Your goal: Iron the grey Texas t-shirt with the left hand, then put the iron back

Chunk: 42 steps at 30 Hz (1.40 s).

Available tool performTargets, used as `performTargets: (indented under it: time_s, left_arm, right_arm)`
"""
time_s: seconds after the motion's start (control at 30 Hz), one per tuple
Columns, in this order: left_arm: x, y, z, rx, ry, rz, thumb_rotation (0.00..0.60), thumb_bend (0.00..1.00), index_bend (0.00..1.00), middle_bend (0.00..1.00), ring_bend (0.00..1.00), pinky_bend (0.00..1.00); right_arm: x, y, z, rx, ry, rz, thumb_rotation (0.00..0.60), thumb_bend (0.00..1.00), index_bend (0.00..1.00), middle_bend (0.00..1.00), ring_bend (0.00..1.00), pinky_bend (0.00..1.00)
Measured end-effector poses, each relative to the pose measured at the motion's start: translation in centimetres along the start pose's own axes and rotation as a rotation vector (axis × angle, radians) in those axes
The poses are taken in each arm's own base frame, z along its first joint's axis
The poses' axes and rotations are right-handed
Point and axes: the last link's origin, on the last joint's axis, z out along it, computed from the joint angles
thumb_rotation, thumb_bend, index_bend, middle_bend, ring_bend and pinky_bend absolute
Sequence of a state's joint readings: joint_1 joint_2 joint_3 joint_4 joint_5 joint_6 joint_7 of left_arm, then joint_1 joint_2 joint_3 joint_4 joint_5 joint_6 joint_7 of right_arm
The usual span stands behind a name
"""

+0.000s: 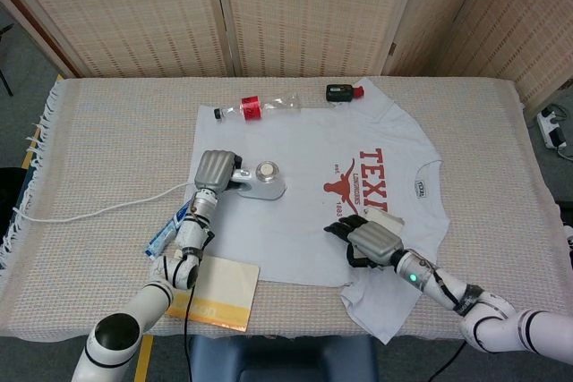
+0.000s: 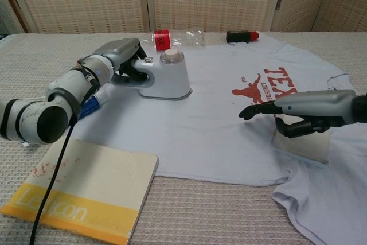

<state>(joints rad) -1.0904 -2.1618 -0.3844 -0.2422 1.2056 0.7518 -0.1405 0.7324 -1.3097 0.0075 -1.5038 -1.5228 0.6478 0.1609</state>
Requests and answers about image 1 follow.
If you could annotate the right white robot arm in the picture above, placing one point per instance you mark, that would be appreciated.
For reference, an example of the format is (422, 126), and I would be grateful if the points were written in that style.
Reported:
(483, 306)

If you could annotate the yellow white Lexicon notepad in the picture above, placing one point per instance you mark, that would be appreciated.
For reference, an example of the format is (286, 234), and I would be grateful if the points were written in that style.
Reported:
(228, 292)

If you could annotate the black cylinder red cap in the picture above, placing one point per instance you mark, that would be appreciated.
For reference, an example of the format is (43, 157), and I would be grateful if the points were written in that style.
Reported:
(338, 92)

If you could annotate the white power strip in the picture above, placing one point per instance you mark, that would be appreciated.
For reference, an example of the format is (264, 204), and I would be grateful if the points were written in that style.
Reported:
(551, 124)

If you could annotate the black chair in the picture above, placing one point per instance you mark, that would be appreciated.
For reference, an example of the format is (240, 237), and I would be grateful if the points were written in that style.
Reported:
(11, 194)

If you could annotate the clear bottle red label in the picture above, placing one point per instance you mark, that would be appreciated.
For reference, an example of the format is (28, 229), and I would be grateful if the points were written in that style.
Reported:
(250, 107)

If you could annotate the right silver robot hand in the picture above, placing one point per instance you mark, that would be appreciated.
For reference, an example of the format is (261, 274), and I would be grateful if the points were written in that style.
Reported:
(373, 241)

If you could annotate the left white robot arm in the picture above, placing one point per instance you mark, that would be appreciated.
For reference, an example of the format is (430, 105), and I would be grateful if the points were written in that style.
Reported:
(152, 292)

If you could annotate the blue white toothpaste tube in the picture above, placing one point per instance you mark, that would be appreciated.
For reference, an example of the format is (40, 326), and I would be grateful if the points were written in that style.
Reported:
(163, 234)

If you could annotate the woven folding screen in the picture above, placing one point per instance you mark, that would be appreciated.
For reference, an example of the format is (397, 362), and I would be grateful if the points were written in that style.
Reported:
(134, 11)

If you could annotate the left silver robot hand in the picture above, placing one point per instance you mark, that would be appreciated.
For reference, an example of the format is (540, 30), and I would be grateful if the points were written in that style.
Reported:
(215, 169)

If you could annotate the white Texas Longhorns T-shirt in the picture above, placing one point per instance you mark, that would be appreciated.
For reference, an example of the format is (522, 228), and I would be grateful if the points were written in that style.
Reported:
(291, 230)

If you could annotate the white electric iron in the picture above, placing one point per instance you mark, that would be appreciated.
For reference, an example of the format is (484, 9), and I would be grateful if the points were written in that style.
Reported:
(268, 189)

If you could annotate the beige woven tablecloth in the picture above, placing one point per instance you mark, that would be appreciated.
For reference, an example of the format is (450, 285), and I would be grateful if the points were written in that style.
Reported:
(112, 154)

